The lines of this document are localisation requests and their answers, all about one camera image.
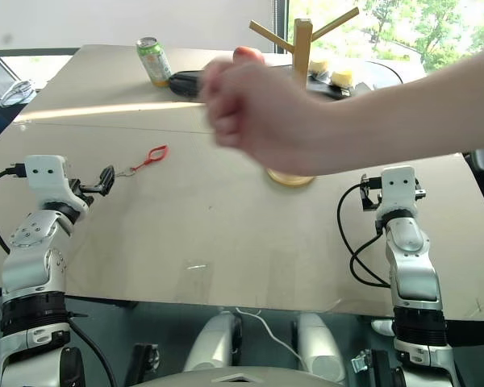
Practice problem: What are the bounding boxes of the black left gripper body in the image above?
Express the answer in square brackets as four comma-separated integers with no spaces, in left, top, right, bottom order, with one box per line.
[67,179,94,205]

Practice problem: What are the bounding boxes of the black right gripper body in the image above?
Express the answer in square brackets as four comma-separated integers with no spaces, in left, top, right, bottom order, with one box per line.
[361,179,428,213]

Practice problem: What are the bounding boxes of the wooden mug tree stand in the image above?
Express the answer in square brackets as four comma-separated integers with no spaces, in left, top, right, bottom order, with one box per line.
[248,6,361,189]

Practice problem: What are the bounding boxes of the person's bare hand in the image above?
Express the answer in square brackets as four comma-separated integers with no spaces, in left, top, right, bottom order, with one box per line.
[201,58,322,178]

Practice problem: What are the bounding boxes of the white crumpled bundle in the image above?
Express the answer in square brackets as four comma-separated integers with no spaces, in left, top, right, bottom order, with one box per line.
[1,79,38,107]

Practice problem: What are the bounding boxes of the small yellow cake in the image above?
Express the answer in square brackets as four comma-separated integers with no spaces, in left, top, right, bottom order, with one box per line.
[309,59,329,78]
[331,69,356,89]

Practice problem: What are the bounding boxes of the green drink can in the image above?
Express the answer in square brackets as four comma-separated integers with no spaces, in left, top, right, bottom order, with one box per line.
[136,36,174,89]

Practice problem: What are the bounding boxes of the black tray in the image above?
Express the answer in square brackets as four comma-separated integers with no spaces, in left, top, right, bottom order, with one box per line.
[168,60,374,104]

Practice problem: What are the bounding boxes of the silver rounded robot leg shell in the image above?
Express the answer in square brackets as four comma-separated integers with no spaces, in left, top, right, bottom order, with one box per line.
[182,311,244,372]
[293,313,347,383]

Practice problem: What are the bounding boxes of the red round fruit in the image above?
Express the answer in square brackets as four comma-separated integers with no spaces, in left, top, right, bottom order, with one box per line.
[232,45,266,66]

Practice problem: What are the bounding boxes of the grey robot torso top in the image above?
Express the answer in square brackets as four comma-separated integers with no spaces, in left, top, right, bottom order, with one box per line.
[127,364,350,387]

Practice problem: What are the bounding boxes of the black key with red strap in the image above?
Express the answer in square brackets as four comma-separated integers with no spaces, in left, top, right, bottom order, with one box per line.
[98,144,171,198]

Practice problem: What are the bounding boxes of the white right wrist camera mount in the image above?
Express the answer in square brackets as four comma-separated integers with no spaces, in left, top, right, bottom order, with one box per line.
[376,165,421,219]

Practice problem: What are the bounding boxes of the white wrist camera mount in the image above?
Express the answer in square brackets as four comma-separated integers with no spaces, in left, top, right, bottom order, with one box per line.
[376,165,421,219]
[23,154,89,213]

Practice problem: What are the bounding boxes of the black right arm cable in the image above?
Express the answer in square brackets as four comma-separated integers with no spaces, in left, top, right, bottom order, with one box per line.
[336,176,392,289]

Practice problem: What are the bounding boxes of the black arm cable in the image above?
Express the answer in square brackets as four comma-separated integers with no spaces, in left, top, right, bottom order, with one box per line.
[336,176,392,289]
[0,162,119,387]

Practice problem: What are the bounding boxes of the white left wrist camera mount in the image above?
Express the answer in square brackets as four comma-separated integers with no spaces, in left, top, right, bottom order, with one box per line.
[23,154,89,213]

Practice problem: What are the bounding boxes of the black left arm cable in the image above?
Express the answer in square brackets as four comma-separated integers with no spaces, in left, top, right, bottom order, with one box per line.
[0,162,119,387]

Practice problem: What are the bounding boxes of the thin white cable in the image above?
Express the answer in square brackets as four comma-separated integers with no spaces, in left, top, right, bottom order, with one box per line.
[235,307,308,371]

